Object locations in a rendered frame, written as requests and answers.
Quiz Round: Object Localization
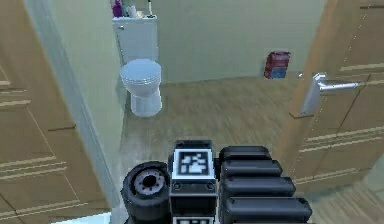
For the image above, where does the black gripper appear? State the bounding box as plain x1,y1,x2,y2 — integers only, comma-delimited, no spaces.
120,161,172,224

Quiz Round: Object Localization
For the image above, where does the white toilet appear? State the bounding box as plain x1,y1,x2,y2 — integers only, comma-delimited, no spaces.
111,15,163,118

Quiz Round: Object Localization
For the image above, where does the brown wooden room door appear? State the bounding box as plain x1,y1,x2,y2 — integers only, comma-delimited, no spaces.
275,0,384,192
0,0,112,224

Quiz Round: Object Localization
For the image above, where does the red and blue bin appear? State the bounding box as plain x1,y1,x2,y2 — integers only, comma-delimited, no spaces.
263,50,292,80

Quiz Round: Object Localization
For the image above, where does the purple bottle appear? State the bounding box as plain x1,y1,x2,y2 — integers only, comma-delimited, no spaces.
112,0,123,18

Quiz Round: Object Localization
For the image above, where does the silver door handle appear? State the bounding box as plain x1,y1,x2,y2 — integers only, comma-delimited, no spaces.
299,72,361,116

